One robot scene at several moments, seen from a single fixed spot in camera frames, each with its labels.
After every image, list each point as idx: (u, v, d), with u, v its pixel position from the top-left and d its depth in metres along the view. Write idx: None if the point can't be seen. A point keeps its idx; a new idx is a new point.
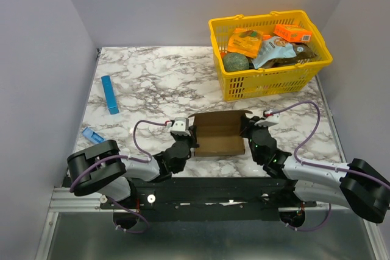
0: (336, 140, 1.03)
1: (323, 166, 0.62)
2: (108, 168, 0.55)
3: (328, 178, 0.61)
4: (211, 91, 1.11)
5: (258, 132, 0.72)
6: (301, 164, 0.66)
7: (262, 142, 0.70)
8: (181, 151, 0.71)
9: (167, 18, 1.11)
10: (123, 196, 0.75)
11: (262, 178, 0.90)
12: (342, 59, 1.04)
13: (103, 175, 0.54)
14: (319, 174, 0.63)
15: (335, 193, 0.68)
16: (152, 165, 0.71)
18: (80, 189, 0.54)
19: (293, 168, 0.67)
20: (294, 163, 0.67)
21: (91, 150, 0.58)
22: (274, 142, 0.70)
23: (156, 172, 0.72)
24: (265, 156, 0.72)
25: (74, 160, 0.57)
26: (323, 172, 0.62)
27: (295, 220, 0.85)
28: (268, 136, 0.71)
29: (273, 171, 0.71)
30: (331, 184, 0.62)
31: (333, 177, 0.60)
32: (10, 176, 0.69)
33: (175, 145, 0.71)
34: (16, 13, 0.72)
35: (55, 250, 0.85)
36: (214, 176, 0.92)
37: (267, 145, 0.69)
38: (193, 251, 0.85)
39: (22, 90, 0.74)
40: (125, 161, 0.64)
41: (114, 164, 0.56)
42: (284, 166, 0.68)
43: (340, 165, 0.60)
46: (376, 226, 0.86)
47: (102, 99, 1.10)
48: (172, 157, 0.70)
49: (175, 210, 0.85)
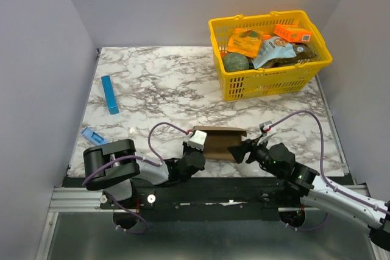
0: (336, 140, 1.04)
1: (361, 201, 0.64)
2: (123, 167, 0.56)
3: (366, 214, 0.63)
4: (211, 91, 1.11)
5: (275, 147, 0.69)
6: (334, 190, 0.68)
7: (280, 158, 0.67)
8: (198, 161, 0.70)
9: (168, 19, 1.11)
10: (124, 196, 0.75)
11: (263, 179, 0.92)
12: (341, 59, 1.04)
13: (117, 174, 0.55)
14: (354, 206, 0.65)
15: (354, 217, 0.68)
16: (162, 171, 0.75)
18: (92, 184, 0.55)
19: (324, 193, 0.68)
20: (325, 187, 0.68)
21: (108, 146, 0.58)
22: (293, 156, 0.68)
23: (164, 176, 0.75)
24: (285, 172, 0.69)
25: (90, 154, 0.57)
26: (360, 207, 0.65)
27: (295, 220, 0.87)
28: (286, 150, 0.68)
29: (295, 186, 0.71)
30: (362, 218, 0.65)
31: (372, 215, 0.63)
32: (10, 176, 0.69)
33: (192, 154, 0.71)
34: (16, 12, 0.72)
35: (55, 250, 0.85)
36: (214, 176, 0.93)
37: (286, 160, 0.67)
38: (193, 251, 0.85)
39: (22, 89, 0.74)
40: (139, 162, 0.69)
41: (129, 165, 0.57)
42: (313, 187, 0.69)
43: (379, 204, 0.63)
46: None
47: (102, 99, 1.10)
48: (189, 165, 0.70)
49: (175, 210, 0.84)
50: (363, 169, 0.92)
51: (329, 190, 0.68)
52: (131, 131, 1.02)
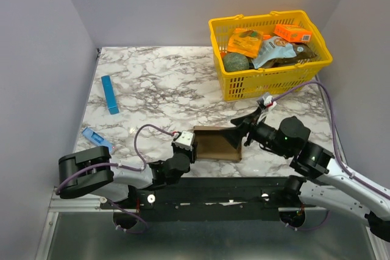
0: (336, 140, 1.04)
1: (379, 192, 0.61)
2: (96, 175, 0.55)
3: (382, 206, 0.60)
4: (211, 91, 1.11)
5: (287, 121, 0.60)
6: (350, 178, 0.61)
7: (294, 134, 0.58)
8: (182, 164, 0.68)
9: (168, 19, 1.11)
10: (120, 198, 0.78)
11: (263, 179, 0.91)
12: (341, 59, 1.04)
13: (90, 181, 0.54)
14: (370, 198, 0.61)
15: (350, 209, 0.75)
16: (143, 175, 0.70)
18: (65, 192, 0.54)
19: (339, 179, 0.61)
20: (340, 173, 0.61)
21: (81, 154, 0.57)
22: (308, 133, 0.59)
23: (148, 181, 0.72)
24: (296, 150, 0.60)
25: (65, 162, 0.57)
26: (376, 198, 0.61)
27: (295, 220, 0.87)
28: (301, 126, 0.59)
29: (305, 168, 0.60)
30: (373, 208, 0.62)
31: (388, 207, 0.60)
32: (10, 176, 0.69)
33: (177, 157, 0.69)
34: (16, 13, 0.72)
35: (55, 250, 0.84)
36: (214, 176, 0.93)
37: (301, 136, 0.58)
38: (194, 251, 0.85)
39: (23, 89, 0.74)
40: (115, 169, 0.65)
41: (102, 172, 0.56)
42: (329, 172, 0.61)
43: None
46: None
47: (102, 99, 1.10)
48: (172, 168, 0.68)
49: (175, 210, 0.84)
50: (363, 169, 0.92)
51: (345, 177, 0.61)
52: (131, 131, 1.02)
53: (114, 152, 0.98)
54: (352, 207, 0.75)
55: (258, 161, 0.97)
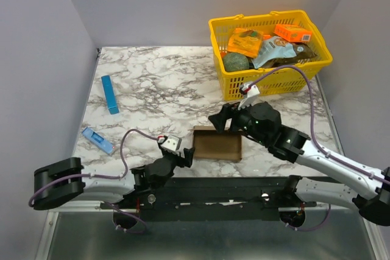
0: (337, 140, 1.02)
1: (357, 169, 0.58)
2: (64, 187, 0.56)
3: (361, 183, 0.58)
4: (211, 91, 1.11)
5: (258, 106, 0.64)
6: (326, 156, 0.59)
7: (263, 117, 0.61)
8: (163, 170, 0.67)
9: (168, 18, 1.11)
10: (117, 200, 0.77)
11: (263, 179, 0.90)
12: (341, 59, 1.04)
13: (59, 193, 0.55)
14: (349, 175, 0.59)
15: (341, 195, 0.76)
16: (124, 182, 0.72)
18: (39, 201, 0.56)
19: (315, 159, 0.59)
20: (315, 152, 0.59)
21: (54, 166, 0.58)
22: (277, 115, 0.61)
23: (129, 187, 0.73)
24: (269, 133, 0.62)
25: (40, 175, 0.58)
26: (354, 176, 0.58)
27: (295, 220, 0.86)
28: (270, 110, 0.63)
29: (281, 151, 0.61)
30: (355, 187, 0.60)
31: (367, 184, 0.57)
32: (10, 176, 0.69)
33: (157, 162, 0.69)
34: (16, 12, 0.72)
35: (55, 250, 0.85)
36: (213, 176, 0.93)
37: (270, 119, 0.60)
38: (194, 251, 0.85)
39: (23, 89, 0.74)
40: (89, 179, 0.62)
41: (72, 184, 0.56)
42: (304, 152, 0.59)
43: (375, 172, 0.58)
46: (375, 226, 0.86)
47: (102, 99, 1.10)
48: (152, 175, 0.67)
49: (175, 210, 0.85)
50: None
51: (321, 156, 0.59)
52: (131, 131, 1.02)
53: (114, 152, 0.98)
54: (342, 194, 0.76)
55: (258, 161, 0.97)
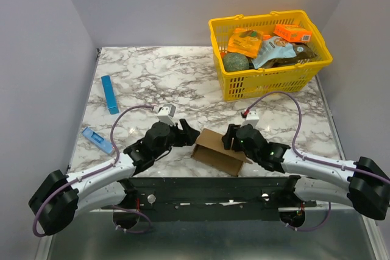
0: (336, 140, 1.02)
1: (328, 163, 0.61)
2: (60, 200, 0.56)
3: (334, 176, 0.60)
4: (211, 91, 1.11)
5: (241, 128, 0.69)
6: (303, 159, 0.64)
7: (245, 136, 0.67)
8: (163, 130, 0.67)
9: (167, 18, 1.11)
10: (120, 198, 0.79)
11: (263, 178, 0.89)
12: (341, 59, 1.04)
13: (58, 208, 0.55)
14: (322, 171, 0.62)
15: (336, 192, 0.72)
16: (120, 165, 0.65)
18: (46, 225, 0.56)
19: (294, 163, 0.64)
20: (294, 157, 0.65)
21: (41, 190, 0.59)
22: (257, 133, 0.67)
23: (128, 168, 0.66)
24: (254, 148, 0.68)
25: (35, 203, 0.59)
26: (328, 170, 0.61)
27: (295, 220, 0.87)
28: (250, 129, 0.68)
29: (270, 164, 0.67)
30: (334, 182, 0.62)
31: (340, 176, 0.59)
32: (10, 176, 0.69)
33: (155, 126, 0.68)
34: (16, 12, 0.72)
35: (55, 250, 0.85)
36: (214, 177, 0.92)
37: (250, 136, 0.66)
38: (193, 251, 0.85)
39: (23, 89, 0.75)
40: (80, 184, 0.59)
41: (65, 194, 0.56)
42: (284, 159, 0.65)
43: (346, 163, 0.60)
46: (375, 225, 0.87)
47: (102, 99, 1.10)
48: (155, 137, 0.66)
49: (175, 210, 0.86)
50: None
51: (299, 160, 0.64)
52: (131, 131, 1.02)
53: (114, 152, 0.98)
54: (337, 190, 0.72)
55: None
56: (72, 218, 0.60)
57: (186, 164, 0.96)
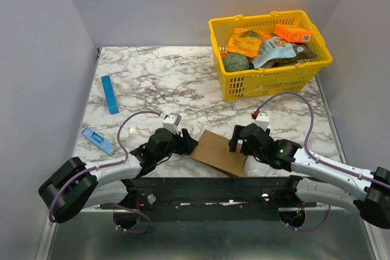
0: (336, 140, 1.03)
1: (345, 171, 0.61)
2: (78, 184, 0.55)
3: (350, 184, 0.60)
4: (211, 91, 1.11)
5: (244, 128, 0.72)
6: (317, 162, 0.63)
7: (248, 134, 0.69)
8: (166, 134, 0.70)
9: (167, 18, 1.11)
10: (122, 196, 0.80)
11: (263, 179, 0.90)
12: (341, 59, 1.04)
13: (75, 193, 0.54)
14: (338, 177, 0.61)
15: (341, 198, 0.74)
16: (129, 164, 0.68)
18: (58, 211, 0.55)
19: (306, 165, 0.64)
20: (306, 159, 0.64)
21: (56, 176, 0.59)
22: (259, 130, 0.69)
23: (136, 167, 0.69)
24: (259, 147, 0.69)
25: (46, 189, 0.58)
26: (343, 177, 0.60)
27: (295, 220, 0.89)
28: (253, 126, 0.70)
29: (278, 161, 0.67)
30: (348, 189, 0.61)
31: (356, 184, 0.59)
32: (10, 176, 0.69)
33: (158, 131, 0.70)
34: (16, 12, 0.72)
35: (55, 250, 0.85)
36: (213, 177, 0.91)
37: (253, 134, 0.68)
38: (193, 251, 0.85)
39: (23, 89, 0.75)
40: (96, 172, 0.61)
41: (84, 179, 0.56)
42: (295, 159, 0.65)
43: (363, 173, 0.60)
46: (376, 229, 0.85)
47: (102, 99, 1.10)
48: (158, 142, 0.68)
49: (175, 210, 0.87)
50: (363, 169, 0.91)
51: (312, 162, 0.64)
52: (131, 131, 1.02)
53: (114, 152, 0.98)
54: (342, 196, 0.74)
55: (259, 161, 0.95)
56: (81, 209, 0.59)
57: (186, 164, 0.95)
